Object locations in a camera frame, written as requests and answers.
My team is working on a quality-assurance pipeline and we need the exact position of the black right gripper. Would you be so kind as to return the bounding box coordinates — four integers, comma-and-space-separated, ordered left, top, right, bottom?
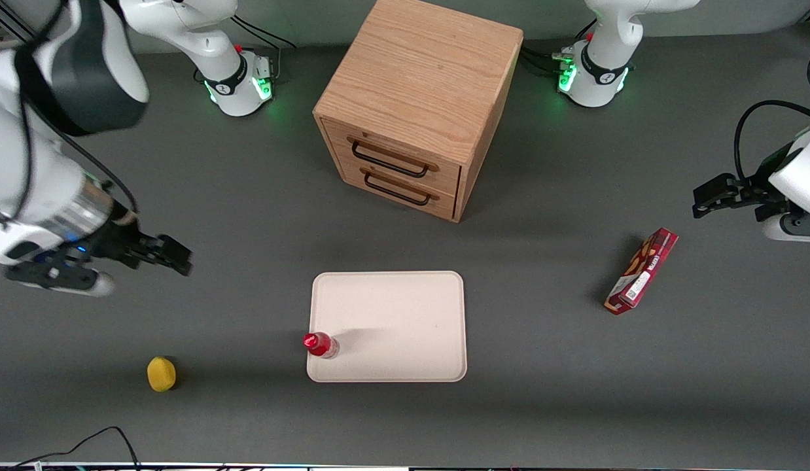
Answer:
84, 201, 194, 277

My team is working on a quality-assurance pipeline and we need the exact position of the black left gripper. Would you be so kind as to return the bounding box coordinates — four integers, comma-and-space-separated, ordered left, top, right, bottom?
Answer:
692, 147, 794, 223

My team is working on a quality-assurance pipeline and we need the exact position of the red coke bottle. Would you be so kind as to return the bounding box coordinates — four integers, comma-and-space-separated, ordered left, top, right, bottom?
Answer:
303, 332, 341, 360

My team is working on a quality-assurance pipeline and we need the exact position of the cream plastic tray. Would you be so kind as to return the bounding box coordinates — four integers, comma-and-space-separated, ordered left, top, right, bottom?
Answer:
306, 270, 468, 383

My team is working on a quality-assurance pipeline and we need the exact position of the red snack box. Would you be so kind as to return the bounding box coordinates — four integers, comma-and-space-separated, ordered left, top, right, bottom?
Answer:
604, 227, 679, 316

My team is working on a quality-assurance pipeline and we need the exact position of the yellow lemon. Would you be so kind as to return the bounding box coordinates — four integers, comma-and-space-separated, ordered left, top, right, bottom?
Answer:
147, 356, 178, 393

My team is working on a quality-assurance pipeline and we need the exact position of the wooden drawer cabinet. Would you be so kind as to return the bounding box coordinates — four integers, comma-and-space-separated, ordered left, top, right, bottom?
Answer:
312, 0, 525, 224

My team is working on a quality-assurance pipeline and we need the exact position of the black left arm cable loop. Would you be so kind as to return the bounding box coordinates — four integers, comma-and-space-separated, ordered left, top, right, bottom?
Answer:
734, 99, 810, 185

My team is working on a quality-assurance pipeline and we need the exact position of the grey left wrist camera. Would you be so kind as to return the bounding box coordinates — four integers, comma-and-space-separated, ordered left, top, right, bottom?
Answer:
762, 211, 810, 244

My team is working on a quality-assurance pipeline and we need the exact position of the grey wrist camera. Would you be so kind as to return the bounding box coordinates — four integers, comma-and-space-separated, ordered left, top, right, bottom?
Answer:
4, 258, 116, 299
762, 211, 810, 244

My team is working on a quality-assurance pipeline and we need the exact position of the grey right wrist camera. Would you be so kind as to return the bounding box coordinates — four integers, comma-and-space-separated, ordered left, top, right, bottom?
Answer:
4, 258, 116, 299

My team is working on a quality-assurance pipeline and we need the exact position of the thin black table cable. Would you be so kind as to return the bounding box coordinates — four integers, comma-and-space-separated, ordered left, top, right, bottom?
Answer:
12, 426, 141, 471

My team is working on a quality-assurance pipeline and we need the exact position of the black left arm base cable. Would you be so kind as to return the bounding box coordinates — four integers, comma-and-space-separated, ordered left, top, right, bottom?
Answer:
519, 20, 580, 74

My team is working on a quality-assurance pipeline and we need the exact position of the black arm base cable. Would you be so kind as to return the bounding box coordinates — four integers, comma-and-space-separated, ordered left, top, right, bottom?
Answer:
519, 20, 580, 74
234, 12, 300, 82

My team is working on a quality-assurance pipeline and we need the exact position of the wooden drawer with short handle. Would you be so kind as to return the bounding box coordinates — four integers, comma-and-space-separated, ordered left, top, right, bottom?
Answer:
340, 164, 459, 221

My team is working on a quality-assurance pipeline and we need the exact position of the black right arm base cable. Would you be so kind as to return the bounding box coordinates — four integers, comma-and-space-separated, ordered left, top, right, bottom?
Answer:
234, 12, 300, 82

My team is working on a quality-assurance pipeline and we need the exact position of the wooden drawer with long handle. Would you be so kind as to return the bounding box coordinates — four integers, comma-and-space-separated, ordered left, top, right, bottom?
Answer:
322, 119, 463, 197

